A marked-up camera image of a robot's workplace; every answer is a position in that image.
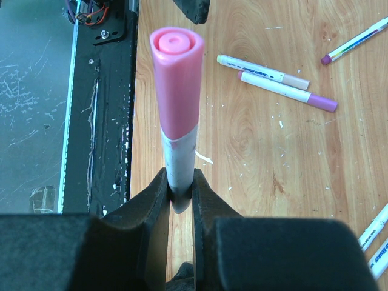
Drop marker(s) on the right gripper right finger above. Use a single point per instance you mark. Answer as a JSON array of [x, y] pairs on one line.
[[233, 252]]

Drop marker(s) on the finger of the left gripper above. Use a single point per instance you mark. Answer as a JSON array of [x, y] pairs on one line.
[[195, 10]]

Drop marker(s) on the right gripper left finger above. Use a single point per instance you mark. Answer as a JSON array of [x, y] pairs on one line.
[[124, 250]]

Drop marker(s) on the pink cap marker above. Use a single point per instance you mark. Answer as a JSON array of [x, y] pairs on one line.
[[177, 56]]

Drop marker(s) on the light green cap marker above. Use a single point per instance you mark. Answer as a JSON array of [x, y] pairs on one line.
[[373, 229]]

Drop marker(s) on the periwinkle cap marker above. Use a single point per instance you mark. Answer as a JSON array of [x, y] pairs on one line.
[[378, 263]]

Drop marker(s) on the beige cap marker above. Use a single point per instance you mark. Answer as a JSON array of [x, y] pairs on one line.
[[264, 72]]

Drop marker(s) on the purple cap marker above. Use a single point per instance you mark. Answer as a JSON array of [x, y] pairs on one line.
[[354, 42]]

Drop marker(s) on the lilac cap marker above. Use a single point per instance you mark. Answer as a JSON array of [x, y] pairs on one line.
[[288, 91]]

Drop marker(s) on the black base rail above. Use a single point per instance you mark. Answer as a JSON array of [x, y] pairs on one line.
[[98, 128]]

